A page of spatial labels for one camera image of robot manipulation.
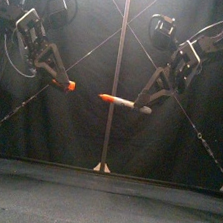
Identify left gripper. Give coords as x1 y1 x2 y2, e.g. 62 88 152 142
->
6 5 82 92

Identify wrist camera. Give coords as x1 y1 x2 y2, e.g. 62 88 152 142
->
44 0 71 31
148 13 182 54

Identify grey marker pen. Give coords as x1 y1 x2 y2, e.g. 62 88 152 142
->
96 92 154 116

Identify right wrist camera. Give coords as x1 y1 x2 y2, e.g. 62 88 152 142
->
148 13 182 54

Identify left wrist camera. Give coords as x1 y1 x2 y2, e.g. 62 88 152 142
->
44 0 71 31

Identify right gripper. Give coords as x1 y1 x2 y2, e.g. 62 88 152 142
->
132 32 207 118

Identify orange pen cap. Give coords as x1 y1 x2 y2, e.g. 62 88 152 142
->
50 77 77 94

